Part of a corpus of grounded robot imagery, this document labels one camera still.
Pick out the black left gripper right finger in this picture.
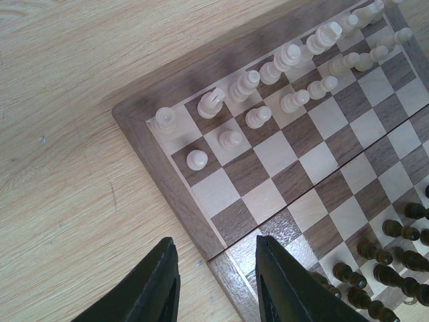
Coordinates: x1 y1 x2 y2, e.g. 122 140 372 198
255 235 366 322

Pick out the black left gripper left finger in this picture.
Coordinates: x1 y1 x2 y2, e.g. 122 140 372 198
74 237 180 321

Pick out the dark bishop piece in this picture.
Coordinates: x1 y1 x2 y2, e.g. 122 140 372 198
402 250 429 272
373 264 428 306

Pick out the dark pawn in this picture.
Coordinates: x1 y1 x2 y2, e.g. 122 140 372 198
382 219 420 241
357 241 393 265
405 203 429 219
332 262 367 289

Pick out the wooden chessboard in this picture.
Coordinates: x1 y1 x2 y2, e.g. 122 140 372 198
113 1 428 321

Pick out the dark rook piece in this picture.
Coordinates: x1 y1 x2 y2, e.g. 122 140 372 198
310 272 342 299

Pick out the white chess pawn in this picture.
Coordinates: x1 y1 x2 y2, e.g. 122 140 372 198
219 130 243 150
245 106 272 129
307 75 338 100
280 89 310 113
186 150 208 171
328 52 360 77

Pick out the white rook piece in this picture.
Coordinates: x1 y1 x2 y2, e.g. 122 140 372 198
154 107 176 135

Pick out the white knight piece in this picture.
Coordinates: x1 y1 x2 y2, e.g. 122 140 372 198
197 88 226 119

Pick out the white bishop piece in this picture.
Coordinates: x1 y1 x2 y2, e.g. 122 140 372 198
229 70 260 103

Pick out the white queen piece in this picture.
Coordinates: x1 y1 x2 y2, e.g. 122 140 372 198
259 44 301 85

